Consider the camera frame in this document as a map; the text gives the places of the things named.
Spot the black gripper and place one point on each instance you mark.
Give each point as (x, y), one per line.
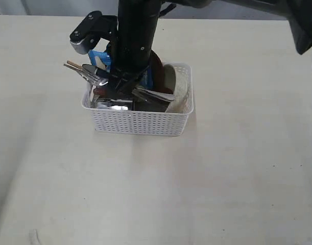
(132, 52)

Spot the silver fork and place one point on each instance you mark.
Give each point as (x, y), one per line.
(93, 80)

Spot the silver table knife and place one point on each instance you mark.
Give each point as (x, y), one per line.
(138, 93)

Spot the wooden chopstick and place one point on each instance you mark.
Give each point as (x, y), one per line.
(74, 65)
(72, 68)

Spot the white perforated plastic basket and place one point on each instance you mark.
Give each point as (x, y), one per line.
(143, 122)

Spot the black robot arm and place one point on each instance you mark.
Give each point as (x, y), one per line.
(297, 13)

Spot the silver foil packet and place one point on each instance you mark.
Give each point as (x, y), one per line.
(99, 102)

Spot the blue chips bag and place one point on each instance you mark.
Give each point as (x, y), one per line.
(103, 61)

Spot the brown round plate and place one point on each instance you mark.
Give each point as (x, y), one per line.
(158, 74)

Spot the white ceramic bowl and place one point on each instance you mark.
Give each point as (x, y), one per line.
(179, 88)

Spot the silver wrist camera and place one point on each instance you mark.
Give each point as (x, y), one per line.
(92, 28)

